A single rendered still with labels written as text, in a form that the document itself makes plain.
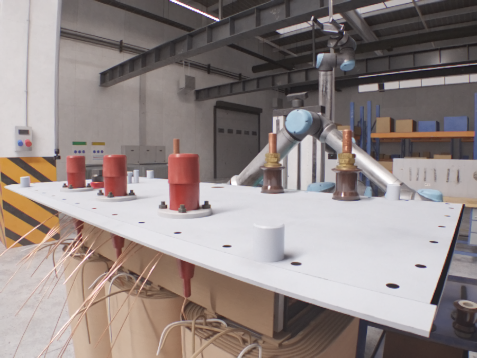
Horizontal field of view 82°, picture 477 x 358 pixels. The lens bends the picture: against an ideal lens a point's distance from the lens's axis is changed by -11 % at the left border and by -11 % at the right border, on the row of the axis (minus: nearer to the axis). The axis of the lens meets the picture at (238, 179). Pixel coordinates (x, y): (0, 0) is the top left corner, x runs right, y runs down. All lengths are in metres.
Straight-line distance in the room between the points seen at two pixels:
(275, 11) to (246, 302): 8.07
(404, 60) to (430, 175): 7.88
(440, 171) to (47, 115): 6.68
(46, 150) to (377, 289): 5.81
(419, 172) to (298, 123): 4.40
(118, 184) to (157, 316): 0.41
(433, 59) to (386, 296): 12.59
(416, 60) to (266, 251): 12.63
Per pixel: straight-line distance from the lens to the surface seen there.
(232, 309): 0.77
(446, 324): 1.38
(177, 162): 0.66
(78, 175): 1.24
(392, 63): 13.08
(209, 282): 0.80
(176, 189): 0.66
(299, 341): 0.78
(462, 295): 1.64
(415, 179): 5.71
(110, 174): 0.94
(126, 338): 1.12
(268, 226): 0.37
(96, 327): 1.45
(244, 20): 9.06
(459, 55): 12.77
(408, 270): 0.40
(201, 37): 10.13
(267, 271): 0.37
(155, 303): 0.97
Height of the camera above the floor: 1.49
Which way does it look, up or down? 4 degrees down
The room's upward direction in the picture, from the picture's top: straight up
